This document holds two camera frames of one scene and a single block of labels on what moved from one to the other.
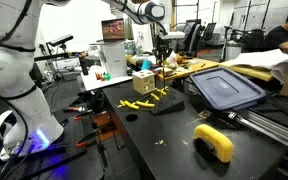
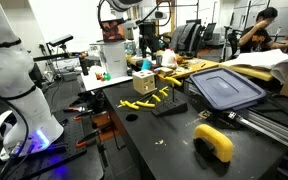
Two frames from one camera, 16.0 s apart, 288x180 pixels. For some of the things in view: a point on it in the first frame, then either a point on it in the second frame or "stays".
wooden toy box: [144, 81] stays
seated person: [287, 37] -> [256, 38]
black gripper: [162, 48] -> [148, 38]
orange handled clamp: [83, 142] stays
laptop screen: [113, 30] stays
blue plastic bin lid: [225, 90] stays
